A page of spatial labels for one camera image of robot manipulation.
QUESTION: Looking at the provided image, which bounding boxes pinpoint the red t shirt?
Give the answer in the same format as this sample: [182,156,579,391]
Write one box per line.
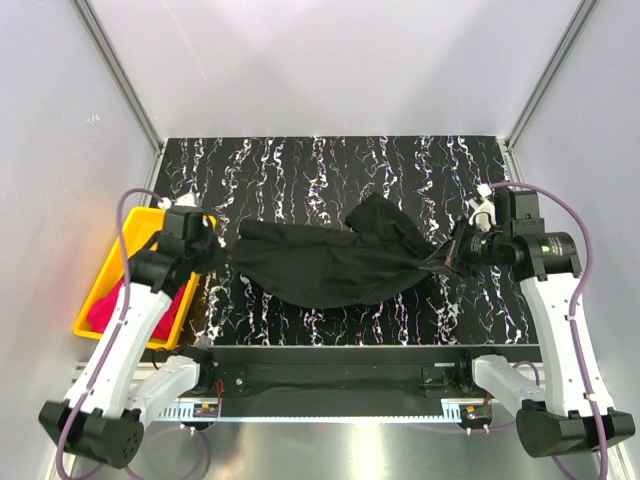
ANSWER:
[87,279,186,341]

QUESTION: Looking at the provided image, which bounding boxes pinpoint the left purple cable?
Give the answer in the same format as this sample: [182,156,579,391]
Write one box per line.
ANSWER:
[54,187,216,480]

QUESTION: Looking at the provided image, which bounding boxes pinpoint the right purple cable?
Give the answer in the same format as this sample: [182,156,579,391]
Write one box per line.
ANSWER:
[414,182,614,480]

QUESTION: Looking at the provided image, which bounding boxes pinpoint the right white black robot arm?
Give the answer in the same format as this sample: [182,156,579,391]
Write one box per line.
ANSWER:
[444,182,636,462]

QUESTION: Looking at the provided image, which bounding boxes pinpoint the black t shirt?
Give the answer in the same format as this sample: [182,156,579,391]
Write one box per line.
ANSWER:
[206,193,452,309]

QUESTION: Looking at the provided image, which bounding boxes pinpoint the white slotted cable duct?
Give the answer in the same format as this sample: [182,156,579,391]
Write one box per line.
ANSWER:
[149,402,464,424]

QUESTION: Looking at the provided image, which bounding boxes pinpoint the yellow plastic bin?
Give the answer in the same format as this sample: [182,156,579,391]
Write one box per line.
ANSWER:
[73,207,205,350]

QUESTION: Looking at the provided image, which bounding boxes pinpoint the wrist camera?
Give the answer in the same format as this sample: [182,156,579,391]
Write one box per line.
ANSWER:
[468,184,497,233]
[156,193,202,211]

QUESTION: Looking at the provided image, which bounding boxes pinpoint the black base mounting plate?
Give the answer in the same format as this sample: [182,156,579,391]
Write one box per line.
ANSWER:
[210,346,515,408]

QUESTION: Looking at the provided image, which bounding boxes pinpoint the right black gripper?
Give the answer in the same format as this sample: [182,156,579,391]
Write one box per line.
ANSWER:
[421,216,511,280]

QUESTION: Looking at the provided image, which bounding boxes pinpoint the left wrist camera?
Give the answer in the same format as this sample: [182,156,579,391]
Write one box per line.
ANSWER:
[156,193,202,211]

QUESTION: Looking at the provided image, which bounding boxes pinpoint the aluminium frame rail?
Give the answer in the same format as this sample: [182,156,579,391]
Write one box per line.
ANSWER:
[64,362,611,402]

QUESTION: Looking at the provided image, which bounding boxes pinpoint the purple cable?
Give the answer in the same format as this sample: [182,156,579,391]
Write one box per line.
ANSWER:
[414,182,614,480]
[54,187,216,480]

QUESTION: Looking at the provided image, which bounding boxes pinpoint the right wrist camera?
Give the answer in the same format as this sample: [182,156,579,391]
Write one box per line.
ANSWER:
[468,184,497,233]

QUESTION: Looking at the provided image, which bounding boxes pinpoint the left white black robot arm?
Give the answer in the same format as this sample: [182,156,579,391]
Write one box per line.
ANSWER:
[38,206,224,469]

